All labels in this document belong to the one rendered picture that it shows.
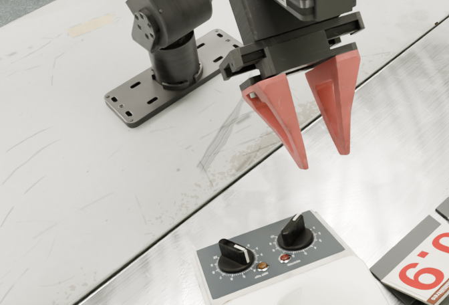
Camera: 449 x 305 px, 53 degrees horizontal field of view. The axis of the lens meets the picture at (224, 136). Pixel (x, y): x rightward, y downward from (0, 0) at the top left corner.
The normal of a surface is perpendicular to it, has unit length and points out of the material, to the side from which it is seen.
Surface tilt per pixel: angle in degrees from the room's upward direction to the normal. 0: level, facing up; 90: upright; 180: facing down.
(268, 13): 40
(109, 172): 0
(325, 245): 30
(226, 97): 0
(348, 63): 61
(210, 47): 0
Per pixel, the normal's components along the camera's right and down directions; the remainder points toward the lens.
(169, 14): 0.54, 0.12
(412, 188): -0.08, -0.63
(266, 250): -0.23, -0.90
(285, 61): 0.15, -0.03
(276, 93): 0.25, 0.32
